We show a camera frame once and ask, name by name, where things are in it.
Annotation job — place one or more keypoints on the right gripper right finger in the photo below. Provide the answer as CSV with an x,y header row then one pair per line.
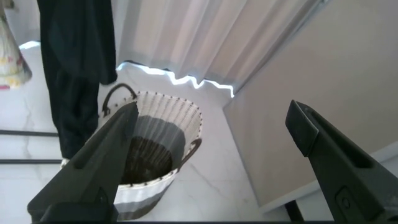
x,y
348,174

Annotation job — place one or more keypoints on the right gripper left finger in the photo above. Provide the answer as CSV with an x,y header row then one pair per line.
x,y
90,174

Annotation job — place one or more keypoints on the black garment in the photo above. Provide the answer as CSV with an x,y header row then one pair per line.
x,y
74,62

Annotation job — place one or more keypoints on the cream printed garment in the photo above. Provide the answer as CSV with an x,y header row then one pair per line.
x,y
12,68

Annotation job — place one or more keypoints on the black clothes rack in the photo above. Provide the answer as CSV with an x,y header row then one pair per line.
x,y
28,133

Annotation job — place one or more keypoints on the white laundry basket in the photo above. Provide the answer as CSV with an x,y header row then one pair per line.
x,y
168,124

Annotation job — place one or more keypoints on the white curtain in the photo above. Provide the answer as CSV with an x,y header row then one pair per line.
x,y
202,37

